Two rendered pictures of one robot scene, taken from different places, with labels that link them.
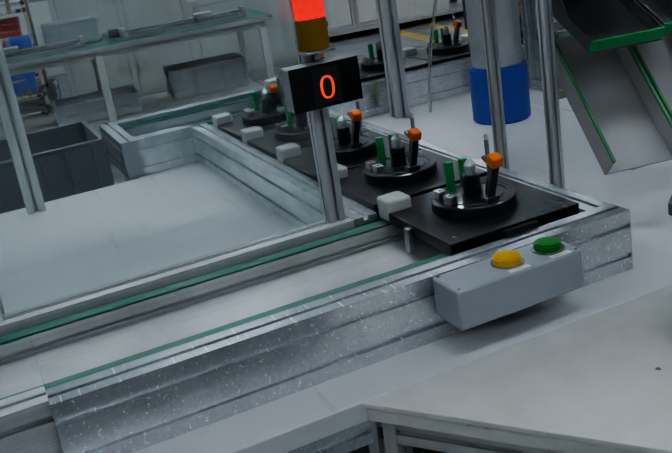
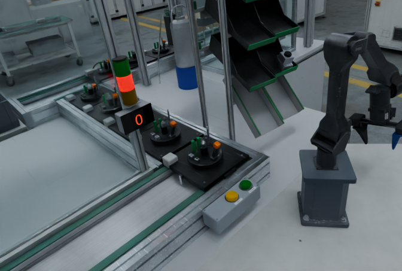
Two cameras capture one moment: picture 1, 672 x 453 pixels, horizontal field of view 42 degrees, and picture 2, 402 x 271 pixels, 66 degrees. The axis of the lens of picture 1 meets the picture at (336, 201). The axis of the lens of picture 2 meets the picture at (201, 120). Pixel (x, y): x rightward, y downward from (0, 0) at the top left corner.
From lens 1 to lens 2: 50 cm
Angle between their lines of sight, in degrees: 19
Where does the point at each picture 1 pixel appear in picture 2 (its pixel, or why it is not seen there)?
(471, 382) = (227, 259)
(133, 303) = (57, 240)
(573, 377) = (268, 250)
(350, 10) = not seen: hidden behind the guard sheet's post
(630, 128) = (261, 115)
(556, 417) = not seen: outside the picture
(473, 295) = (222, 219)
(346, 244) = (152, 182)
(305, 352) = (152, 262)
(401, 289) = (190, 220)
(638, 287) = (276, 188)
